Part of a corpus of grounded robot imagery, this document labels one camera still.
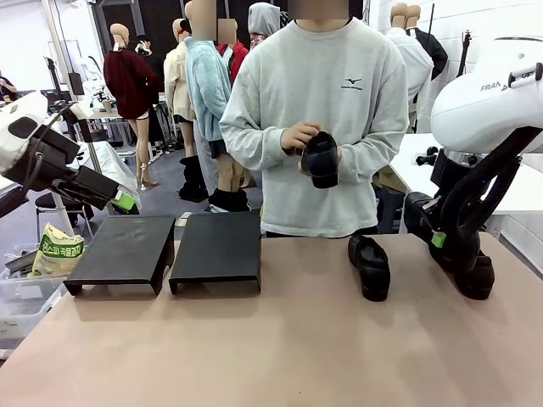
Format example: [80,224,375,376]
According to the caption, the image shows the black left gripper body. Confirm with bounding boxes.
[50,164,122,212]

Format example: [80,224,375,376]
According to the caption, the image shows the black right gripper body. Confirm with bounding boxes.
[403,191,446,255]

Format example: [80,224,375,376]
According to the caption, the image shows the black shoe with silver buckle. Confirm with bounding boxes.
[440,249,496,301]

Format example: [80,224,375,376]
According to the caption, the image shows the black shoe with paper stuffing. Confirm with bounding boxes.
[347,234,391,303]

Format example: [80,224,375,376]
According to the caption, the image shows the black leather dress shoe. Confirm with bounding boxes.
[299,131,340,190]

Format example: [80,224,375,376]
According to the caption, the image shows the person's left forearm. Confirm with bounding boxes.
[339,126,411,183]

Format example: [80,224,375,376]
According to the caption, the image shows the person's right forearm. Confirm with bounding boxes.
[219,114,286,173]

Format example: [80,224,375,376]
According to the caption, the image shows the black metal shoe stand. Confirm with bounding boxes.
[63,215,177,297]
[168,209,263,295]

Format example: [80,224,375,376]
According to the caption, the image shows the metal pole stand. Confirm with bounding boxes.
[63,101,115,216]

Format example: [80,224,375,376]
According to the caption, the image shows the person's left hand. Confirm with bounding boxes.
[296,146,344,176]

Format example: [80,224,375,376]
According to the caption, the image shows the person's right hand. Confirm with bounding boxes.
[280,121,323,157]

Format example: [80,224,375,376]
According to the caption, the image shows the white draped cloth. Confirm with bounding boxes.
[78,140,143,209]

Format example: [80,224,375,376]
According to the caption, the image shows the black chair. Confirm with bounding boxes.
[35,192,95,241]

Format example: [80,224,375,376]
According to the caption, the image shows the black knob object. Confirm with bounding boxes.
[415,146,442,167]

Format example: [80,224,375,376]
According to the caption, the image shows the green yellow snack bag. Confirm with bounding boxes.
[28,222,86,279]

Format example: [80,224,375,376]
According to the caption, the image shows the grey metal part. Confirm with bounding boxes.
[3,243,43,276]

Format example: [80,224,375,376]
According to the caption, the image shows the white work table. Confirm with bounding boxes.
[388,133,543,230]

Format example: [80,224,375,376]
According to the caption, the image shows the black monitor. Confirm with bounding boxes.
[67,71,86,97]

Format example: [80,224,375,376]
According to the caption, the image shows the mannequin in maroon sweater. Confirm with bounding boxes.
[103,23,165,192]

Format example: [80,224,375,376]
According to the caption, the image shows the background person dark shirt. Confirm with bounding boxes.
[0,70,19,103]

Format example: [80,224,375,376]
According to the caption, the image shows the mannequin in cream jacket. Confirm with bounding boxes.
[163,19,209,204]

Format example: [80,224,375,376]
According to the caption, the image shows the clear plastic storage bin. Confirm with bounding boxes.
[0,270,69,353]

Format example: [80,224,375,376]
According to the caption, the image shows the mannequin in blue fleece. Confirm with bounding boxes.
[185,0,251,213]

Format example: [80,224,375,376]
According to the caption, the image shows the mannequin in white shirt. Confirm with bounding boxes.
[383,2,434,128]

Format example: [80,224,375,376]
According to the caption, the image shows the background person black clothes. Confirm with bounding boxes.
[134,36,166,86]

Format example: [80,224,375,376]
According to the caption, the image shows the mannequin in black jacket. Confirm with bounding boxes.
[406,4,449,81]

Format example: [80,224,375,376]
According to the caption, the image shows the black tripod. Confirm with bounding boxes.
[457,30,474,86]

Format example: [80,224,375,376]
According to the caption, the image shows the person in grey sweatshirt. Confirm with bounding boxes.
[219,16,411,238]

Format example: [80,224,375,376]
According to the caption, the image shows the mannequin in red jacket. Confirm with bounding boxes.
[216,19,250,86]

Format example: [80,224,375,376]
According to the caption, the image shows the mannequin in grey hoodie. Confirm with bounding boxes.
[247,2,282,47]

